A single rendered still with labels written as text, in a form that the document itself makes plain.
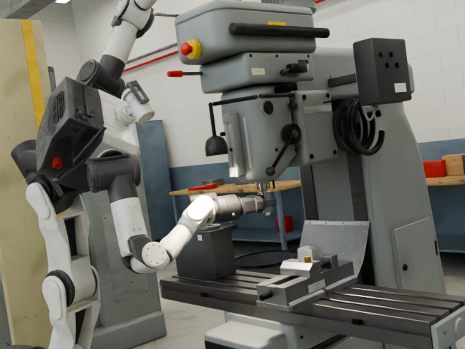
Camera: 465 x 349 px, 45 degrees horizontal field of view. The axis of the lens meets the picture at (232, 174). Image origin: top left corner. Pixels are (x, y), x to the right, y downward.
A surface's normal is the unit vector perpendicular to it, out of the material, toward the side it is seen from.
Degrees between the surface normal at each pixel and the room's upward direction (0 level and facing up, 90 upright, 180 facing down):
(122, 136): 59
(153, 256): 74
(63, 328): 115
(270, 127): 90
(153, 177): 90
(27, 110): 90
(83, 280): 81
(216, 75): 90
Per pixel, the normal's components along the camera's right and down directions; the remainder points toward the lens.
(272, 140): 0.66, -0.05
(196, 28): -0.73, 0.14
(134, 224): 0.52, -0.31
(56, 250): -0.50, 0.11
